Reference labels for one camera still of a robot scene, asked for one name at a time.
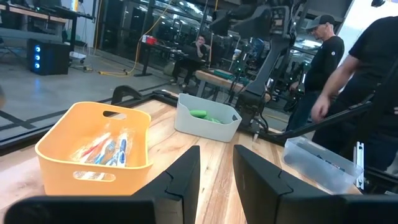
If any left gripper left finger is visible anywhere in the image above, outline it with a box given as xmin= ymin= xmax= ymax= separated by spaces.
xmin=132 ymin=145 xmax=201 ymax=224

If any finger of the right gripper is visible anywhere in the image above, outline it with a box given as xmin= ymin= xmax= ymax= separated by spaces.
xmin=211 ymin=9 xmax=233 ymax=35
xmin=231 ymin=5 xmax=272 ymax=40

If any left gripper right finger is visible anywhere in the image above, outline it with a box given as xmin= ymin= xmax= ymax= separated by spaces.
xmin=233 ymin=144 xmax=343 ymax=224

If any clear-wrapped toothbrush pack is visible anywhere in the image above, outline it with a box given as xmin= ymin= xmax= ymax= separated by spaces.
xmin=93 ymin=139 xmax=118 ymax=165
xmin=77 ymin=133 xmax=111 ymax=163
xmin=105 ymin=133 xmax=129 ymax=168

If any person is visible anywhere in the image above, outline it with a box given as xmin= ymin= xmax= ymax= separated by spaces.
xmin=310 ymin=15 xmax=398 ymax=175
xmin=285 ymin=14 xmax=346 ymax=132
xmin=172 ymin=34 xmax=213 ymax=90

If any clear plastic bin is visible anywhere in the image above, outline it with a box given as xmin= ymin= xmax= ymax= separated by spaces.
xmin=282 ymin=136 xmax=364 ymax=195

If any wooden work table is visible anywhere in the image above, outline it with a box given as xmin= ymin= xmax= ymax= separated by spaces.
xmin=195 ymin=68 xmax=272 ymax=104

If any grey plastic bin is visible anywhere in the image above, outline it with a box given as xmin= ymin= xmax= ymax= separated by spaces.
xmin=174 ymin=93 xmax=243 ymax=143

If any person's hand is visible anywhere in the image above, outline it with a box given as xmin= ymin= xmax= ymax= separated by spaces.
xmin=310 ymin=95 xmax=332 ymax=124

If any silver aluminium extrusion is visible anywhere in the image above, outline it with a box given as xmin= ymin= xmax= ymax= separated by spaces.
xmin=354 ymin=141 xmax=365 ymax=190

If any yellow plastic bin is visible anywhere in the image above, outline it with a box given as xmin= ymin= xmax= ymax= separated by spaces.
xmin=34 ymin=101 xmax=154 ymax=197

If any black computer tower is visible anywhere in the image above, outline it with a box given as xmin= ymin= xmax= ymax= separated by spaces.
xmin=27 ymin=39 xmax=71 ymax=76

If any wooden desk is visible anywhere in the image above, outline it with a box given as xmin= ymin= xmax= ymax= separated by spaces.
xmin=0 ymin=0 xmax=95 ymax=43

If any yellow floor cable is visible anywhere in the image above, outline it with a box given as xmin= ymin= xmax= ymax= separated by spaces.
xmin=98 ymin=0 xmax=172 ymax=78

